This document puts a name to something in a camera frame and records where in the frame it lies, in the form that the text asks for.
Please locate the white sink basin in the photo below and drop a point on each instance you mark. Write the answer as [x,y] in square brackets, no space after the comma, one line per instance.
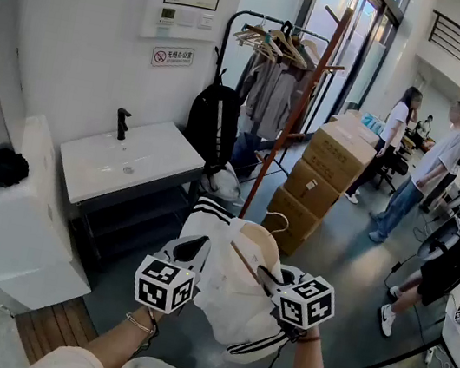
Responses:
[149,164]

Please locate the brown wrist band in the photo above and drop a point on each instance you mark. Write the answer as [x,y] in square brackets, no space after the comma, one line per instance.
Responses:
[308,339]

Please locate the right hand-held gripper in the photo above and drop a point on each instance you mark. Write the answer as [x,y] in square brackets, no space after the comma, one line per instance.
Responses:
[308,302]

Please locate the dark blue bag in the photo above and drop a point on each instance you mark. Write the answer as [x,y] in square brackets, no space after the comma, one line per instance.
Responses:
[244,150]

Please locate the black garment rack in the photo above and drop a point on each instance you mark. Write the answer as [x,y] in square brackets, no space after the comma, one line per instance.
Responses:
[224,45]

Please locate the black backpack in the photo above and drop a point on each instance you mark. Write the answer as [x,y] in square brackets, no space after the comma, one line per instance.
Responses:
[210,122]

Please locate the wooden slat platform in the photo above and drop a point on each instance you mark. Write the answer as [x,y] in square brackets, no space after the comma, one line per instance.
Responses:
[54,328]

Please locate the person's left forearm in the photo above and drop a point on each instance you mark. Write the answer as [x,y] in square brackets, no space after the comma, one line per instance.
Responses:
[118,344]

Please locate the teal packets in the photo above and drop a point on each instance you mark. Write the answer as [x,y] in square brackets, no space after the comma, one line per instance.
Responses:
[372,124]

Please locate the labelled white wall switch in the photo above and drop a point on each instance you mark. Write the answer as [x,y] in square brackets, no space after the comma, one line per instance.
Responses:
[206,20]

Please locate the white table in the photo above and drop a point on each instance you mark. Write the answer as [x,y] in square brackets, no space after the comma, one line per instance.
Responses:
[456,337]

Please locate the person's right forearm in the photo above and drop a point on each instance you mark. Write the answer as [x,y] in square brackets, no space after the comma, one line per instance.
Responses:
[312,365]

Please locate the black framed glass door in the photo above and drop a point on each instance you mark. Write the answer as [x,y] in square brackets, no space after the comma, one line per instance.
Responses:
[360,47]

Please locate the grey hanging jacket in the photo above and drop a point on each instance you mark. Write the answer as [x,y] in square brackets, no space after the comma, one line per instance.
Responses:
[272,93]

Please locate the wall thermostat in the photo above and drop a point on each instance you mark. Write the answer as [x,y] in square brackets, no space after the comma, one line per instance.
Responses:
[167,15]

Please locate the wooden hanger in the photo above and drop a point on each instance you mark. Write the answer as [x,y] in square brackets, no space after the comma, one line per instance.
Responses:
[259,245]

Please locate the white jacket with black stripes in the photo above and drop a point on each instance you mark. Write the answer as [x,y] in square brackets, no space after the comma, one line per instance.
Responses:
[226,306]

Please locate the wooden coat stand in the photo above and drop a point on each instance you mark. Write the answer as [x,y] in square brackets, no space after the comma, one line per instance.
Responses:
[322,63]

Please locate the no smoking sign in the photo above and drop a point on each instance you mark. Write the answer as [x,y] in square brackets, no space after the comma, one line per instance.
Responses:
[173,57]

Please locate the dark sink cabinet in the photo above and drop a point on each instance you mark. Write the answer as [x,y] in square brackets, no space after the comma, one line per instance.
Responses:
[126,222]

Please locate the bunch of wooden hangers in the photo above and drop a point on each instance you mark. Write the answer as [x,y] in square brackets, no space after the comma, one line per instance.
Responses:
[276,43]

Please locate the white power strip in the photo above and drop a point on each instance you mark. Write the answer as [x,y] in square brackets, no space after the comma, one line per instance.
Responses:
[429,355]

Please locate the white bag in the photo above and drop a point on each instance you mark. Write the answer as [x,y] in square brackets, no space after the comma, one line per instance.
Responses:
[221,181]

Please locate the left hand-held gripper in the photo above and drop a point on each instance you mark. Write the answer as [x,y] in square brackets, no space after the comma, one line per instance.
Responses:
[161,283]

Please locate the black office chair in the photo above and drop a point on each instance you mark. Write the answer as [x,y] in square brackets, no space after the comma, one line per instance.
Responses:
[393,168]

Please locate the black faucet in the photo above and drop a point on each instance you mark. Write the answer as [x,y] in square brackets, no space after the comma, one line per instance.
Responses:
[122,124]

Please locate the plain white wall switch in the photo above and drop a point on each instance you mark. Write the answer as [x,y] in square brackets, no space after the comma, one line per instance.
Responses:
[187,18]

